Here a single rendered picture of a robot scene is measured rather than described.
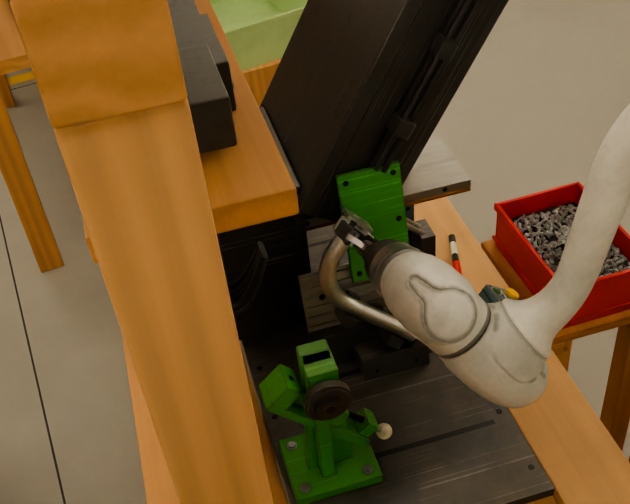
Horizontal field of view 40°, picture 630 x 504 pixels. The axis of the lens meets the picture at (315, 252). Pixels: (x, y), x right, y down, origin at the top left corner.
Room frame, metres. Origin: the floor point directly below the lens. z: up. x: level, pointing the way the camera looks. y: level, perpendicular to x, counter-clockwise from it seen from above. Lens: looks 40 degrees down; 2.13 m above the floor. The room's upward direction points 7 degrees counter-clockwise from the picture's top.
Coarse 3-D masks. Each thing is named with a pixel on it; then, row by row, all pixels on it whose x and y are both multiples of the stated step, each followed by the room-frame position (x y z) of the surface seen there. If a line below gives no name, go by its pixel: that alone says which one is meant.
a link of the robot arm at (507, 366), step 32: (608, 160) 0.87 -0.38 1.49; (608, 192) 0.85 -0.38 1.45; (576, 224) 0.86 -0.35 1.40; (608, 224) 0.84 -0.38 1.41; (576, 256) 0.84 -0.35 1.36; (544, 288) 0.85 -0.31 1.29; (576, 288) 0.82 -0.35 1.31; (512, 320) 0.82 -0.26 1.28; (544, 320) 0.81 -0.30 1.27; (480, 352) 0.79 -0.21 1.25; (512, 352) 0.78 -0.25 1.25; (544, 352) 0.79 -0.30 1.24; (480, 384) 0.78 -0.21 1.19; (512, 384) 0.77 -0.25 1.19; (544, 384) 0.79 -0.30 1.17
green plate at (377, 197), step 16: (336, 176) 1.21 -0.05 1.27; (352, 176) 1.21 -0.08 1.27; (368, 176) 1.21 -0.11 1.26; (384, 176) 1.21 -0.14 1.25; (400, 176) 1.22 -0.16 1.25; (352, 192) 1.20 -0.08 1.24; (368, 192) 1.20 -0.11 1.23; (384, 192) 1.21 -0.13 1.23; (400, 192) 1.21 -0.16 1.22; (352, 208) 1.19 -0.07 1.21; (368, 208) 1.19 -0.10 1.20; (384, 208) 1.20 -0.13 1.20; (400, 208) 1.20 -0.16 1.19; (384, 224) 1.19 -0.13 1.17; (400, 224) 1.19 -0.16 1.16; (400, 240) 1.18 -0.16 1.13; (352, 256) 1.16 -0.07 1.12; (352, 272) 1.16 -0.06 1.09
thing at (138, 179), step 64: (64, 128) 0.49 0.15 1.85; (128, 128) 0.49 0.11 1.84; (192, 128) 0.50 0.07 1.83; (128, 192) 0.49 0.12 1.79; (192, 192) 0.50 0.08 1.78; (128, 256) 0.49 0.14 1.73; (192, 256) 0.50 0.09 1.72; (128, 320) 0.49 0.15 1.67; (192, 320) 0.50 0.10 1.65; (192, 384) 0.49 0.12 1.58; (192, 448) 0.49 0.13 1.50; (256, 448) 0.50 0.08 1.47
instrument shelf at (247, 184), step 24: (216, 24) 1.28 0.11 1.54; (240, 72) 1.11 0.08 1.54; (240, 96) 1.05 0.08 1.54; (240, 120) 0.98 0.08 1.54; (264, 120) 0.98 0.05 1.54; (240, 144) 0.92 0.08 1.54; (264, 144) 0.92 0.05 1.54; (216, 168) 0.88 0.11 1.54; (240, 168) 0.87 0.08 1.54; (264, 168) 0.86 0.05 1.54; (216, 192) 0.83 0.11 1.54; (240, 192) 0.82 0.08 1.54; (264, 192) 0.82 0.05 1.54; (288, 192) 0.81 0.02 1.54; (216, 216) 0.80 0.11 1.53; (240, 216) 0.80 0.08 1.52; (264, 216) 0.81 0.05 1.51
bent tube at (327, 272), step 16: (368, 224) 1.16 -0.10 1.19; (336, 240) 1.14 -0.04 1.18; (336, 256) 1.13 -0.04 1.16; (320, 272) 1.12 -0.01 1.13; (336, 288) 1.11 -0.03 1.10; (336, 304) 1.10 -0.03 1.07; (352, 304) 1.11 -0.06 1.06; (368, 304) 1.12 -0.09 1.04; (368, 320) 1.10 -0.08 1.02; (384, 320) 1.10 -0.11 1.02; (400, 336) 1.10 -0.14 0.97
